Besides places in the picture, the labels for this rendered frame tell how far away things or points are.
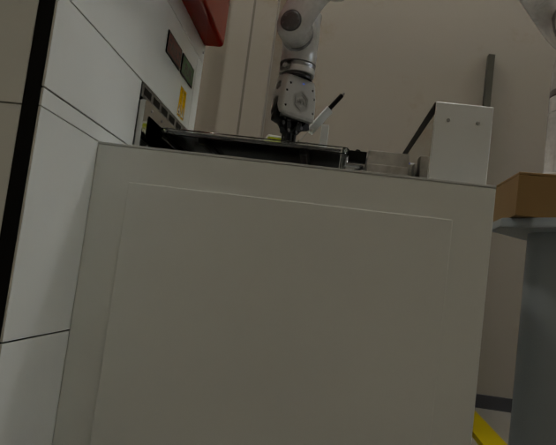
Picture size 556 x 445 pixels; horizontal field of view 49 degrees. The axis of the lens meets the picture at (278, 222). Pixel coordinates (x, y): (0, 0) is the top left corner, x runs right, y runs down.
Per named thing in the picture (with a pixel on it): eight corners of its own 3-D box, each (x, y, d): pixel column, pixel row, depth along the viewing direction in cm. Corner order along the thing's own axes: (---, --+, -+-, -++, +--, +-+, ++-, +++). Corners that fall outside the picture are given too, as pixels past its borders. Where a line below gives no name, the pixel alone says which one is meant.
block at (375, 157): (366, 163, 118) (368, 148, 118) (365, 167, 121) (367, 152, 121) (408, 168, 117) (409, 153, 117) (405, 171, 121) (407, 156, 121)
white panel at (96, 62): (21, 103, 77) (70, -189, 81) (175, 193, 158) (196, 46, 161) (45, 105, 77) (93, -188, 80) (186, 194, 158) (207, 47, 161)
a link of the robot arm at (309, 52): (311, 57, 136) (318, 72, 145) (318, 2, 137) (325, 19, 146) (275, 56, 138) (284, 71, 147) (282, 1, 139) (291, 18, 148)
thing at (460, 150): (427, 184, 98) (436, 101, 99) (389, 218, 153) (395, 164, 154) (486, 191, 97) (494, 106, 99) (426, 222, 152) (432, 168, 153)
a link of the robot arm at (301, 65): (294, 56, 136) (292, 68, 135) (323, 68, 141) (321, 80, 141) (271, 63, 142) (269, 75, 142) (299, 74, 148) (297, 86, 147)
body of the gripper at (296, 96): (289, 64, 135) (283, 113, 135) (323, 78, 142) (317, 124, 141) (269, 71, 141) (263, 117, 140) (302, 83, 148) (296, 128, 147)
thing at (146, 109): (131, 147, 113) (138, 97, 114) (184, 184, 157) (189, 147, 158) (139, 147, 113) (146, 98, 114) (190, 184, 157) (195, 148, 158)
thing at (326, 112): (304, 153, 158) (310, 103, 159) (304, 156, 162) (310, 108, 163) (326, 155, 157) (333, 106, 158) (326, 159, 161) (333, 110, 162)
